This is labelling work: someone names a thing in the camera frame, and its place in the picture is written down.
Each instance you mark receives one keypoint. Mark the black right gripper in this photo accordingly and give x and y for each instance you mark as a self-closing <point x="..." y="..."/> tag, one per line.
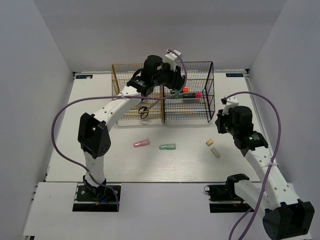
<point x="220" y="118"/>

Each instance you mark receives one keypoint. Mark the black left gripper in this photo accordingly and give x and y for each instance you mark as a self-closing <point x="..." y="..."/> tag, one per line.
<point x="177" y="81"/>

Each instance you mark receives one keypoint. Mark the green cap black highlighter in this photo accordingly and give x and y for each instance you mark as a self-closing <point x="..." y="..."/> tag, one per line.
<point x="175" y="93"/>

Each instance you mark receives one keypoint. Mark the pink cap black highlighter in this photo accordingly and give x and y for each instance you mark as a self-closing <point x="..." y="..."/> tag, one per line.
<point x="192" y="95"/>

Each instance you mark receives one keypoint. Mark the black handled scissors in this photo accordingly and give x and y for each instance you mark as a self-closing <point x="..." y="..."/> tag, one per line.
<point x="145" y="110"/>

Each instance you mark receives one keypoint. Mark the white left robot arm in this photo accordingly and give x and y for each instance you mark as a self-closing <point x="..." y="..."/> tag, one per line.
<point x="93" y="133"/>

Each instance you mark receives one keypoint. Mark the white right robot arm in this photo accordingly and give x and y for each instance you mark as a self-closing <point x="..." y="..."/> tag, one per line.
<point x="284" y="215"/>

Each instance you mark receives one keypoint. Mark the tan yellow eraser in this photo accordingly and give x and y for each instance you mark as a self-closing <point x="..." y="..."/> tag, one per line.
<point x="209" y="142"/>

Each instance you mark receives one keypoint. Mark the white eraser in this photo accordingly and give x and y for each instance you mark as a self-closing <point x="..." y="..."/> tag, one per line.
<point x="215" y="152"/>

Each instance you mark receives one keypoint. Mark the right blue table label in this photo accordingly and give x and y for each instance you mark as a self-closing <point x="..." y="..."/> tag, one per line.
<point x="234" y="75"/>

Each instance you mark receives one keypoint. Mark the blue table label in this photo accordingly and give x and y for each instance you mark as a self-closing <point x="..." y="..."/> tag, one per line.
<point x="234" y="75"/>
<point x="84" y="76"/>

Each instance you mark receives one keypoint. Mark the green transparent correction tape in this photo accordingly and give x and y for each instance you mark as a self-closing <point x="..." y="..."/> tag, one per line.
<point x="167" y="147"/>

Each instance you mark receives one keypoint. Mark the pink transparent correction tape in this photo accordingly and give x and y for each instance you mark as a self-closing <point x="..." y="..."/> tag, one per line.
<point x="141" y="143"/>

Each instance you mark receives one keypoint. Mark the left blue table label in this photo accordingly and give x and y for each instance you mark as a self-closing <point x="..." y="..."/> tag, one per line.
<point x="84" y="76"/>

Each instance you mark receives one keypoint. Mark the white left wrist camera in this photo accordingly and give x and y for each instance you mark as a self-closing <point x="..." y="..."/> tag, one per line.
<point x="172" y="58"/>

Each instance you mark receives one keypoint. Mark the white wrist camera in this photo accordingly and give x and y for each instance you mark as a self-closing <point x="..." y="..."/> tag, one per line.
<point x="229" y="103"/>
<point x="172" y="58"/>

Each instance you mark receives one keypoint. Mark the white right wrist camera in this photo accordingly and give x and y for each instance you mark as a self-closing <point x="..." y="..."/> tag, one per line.
<point x="229" y="103"/>

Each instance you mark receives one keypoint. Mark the black wire basket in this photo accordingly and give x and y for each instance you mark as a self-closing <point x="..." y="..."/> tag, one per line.
<point x="200" y="79"/>

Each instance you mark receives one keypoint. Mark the yellow wire basket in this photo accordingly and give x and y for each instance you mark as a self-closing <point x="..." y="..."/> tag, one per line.
<point x="120" y="75"/>

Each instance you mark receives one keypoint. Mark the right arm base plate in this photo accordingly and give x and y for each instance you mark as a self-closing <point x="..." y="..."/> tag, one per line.
<point x="221" y="202"/>

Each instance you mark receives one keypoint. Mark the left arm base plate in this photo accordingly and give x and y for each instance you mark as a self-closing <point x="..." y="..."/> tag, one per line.
<point x="84" y="201"/>

